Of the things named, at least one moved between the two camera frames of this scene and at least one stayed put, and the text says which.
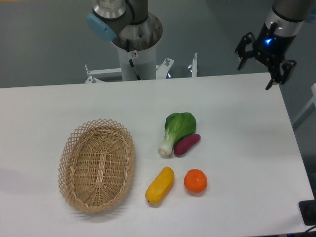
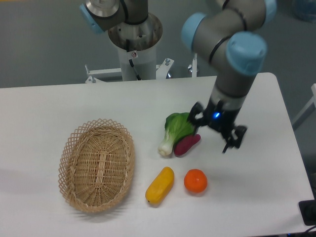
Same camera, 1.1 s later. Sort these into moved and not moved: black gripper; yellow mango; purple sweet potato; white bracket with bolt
Moved: black gripper
Not moved: white bracket with bolt; yellow mango; purple sweet potato
